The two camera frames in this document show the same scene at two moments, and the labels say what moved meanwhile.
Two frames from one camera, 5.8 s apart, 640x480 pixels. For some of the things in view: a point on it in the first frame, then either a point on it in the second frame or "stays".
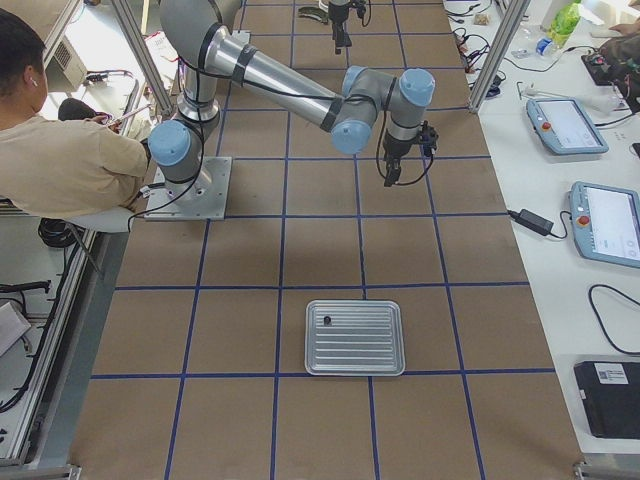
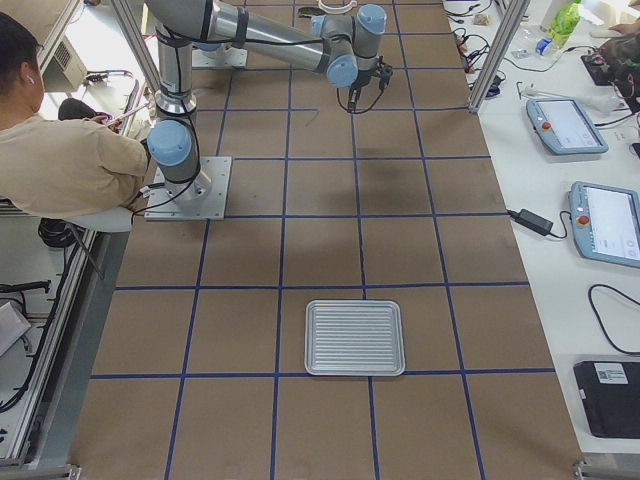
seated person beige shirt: x=79 y=165 stays
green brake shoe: x=314 y=12 stays
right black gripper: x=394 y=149 -> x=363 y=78
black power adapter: x=533 y=221 stays
